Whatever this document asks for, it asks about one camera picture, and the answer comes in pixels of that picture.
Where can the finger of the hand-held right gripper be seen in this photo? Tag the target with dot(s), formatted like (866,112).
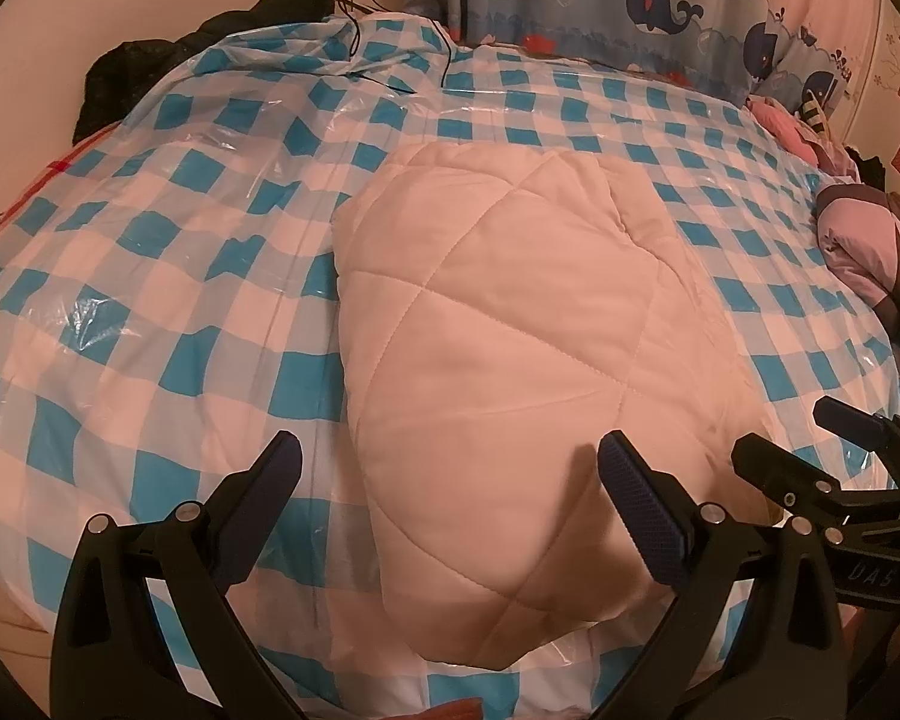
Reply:
(859,420)
(776,472)

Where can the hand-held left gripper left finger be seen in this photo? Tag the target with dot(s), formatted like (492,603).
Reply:
(281,465)

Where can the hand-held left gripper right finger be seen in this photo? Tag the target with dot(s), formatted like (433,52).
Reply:
(637,495)

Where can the white quilted jacket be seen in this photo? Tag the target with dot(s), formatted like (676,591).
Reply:
(510,360)

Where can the dark clothes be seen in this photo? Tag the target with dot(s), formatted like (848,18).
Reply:
(868,169)

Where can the black clothes pile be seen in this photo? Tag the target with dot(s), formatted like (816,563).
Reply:
(217,30)

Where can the pink and brown jacket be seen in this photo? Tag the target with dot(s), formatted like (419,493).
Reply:
(862,240)

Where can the blue checked bed cover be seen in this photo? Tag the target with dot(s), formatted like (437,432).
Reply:
(157,300)

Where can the striped cloth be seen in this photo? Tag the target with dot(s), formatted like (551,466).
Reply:
(817,105)

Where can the whale print curtain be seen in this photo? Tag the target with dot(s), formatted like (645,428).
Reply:
(585,7)

